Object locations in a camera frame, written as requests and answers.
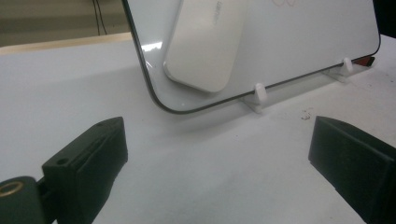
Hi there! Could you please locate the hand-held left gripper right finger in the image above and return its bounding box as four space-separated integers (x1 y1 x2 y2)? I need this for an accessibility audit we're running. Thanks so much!
308 116 396 224

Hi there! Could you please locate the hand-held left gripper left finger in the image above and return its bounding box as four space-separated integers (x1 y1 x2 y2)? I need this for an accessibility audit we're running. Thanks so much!
41 117 129 224

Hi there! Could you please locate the white whiteboard eraser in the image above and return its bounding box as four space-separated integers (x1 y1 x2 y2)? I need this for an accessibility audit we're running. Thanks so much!
163 0 250 93

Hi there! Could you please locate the white board stand foot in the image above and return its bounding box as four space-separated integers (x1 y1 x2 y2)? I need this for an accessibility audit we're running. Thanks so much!
321 57 356 83
241 82 269 115

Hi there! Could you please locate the white whiteboard with black edge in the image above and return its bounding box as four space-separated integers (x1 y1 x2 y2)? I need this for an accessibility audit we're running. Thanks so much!
120 0 382 115

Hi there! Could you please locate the thin black cable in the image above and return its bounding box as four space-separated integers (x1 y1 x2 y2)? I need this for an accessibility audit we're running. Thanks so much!
92 0 101 36
94 0 108 35

